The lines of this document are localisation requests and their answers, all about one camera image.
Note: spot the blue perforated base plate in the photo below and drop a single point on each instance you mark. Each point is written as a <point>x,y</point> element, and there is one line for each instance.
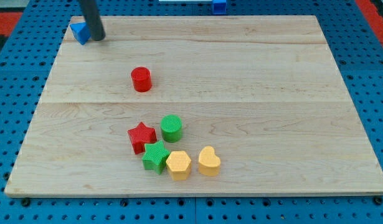
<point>28,55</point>

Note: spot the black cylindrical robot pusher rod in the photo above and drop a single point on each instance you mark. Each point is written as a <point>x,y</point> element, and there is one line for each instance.
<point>92,18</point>

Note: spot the green cylinder block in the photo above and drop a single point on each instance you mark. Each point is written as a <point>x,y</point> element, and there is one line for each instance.
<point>171,128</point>

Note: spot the yellow heart block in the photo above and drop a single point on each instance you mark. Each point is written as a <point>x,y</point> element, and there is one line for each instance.
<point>209,162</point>

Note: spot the red cylinder block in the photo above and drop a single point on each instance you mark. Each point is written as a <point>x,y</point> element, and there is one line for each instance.
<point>141,78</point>

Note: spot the blue triangle block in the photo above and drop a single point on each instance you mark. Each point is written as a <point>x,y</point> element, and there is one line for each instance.
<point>80,32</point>

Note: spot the red star block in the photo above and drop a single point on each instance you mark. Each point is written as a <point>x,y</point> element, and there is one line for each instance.
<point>141,135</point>

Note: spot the blue cube block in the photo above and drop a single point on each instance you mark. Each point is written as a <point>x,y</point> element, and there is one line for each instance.
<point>219,7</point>

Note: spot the yellow hexagon block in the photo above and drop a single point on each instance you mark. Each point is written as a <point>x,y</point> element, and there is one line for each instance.
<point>179,165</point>

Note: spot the green star block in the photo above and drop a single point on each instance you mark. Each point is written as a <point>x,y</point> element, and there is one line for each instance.
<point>155,156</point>

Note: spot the light wooden board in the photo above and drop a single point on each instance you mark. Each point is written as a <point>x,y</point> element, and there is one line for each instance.
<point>264,91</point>

